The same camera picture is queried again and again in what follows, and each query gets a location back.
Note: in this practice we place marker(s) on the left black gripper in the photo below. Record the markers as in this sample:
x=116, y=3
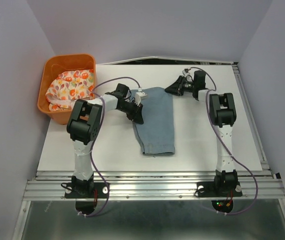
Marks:
x=135, y=115

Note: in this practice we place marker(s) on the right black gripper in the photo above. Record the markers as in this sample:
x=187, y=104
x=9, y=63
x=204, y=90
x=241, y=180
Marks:
x=176, y=88

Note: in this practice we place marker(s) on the blue denim skirt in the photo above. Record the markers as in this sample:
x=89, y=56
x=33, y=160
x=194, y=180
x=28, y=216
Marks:
x=156, y=136

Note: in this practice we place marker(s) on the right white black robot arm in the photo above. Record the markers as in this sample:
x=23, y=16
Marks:
x=221, y=112

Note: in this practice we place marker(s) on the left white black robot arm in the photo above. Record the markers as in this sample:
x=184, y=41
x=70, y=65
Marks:
x=83, y=128

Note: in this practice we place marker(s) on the floral orange white skirt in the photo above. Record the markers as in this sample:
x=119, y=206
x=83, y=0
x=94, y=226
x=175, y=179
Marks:
x=68, y=87

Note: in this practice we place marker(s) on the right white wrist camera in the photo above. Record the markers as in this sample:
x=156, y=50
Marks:
x=186, y=72

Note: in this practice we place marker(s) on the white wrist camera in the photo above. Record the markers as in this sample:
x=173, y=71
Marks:
x=139, y=96
x=186, y=72

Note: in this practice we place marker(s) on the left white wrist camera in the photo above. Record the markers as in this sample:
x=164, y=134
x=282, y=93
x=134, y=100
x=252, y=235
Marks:
x=139, y=96

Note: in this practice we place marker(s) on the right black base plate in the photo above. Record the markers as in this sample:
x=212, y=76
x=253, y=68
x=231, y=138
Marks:
x=208, y=189

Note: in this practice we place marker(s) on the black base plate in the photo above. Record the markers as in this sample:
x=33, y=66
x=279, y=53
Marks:
x=208, y=189
x=100, y=191

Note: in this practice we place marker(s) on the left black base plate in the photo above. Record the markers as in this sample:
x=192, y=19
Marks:
x=100, y=191

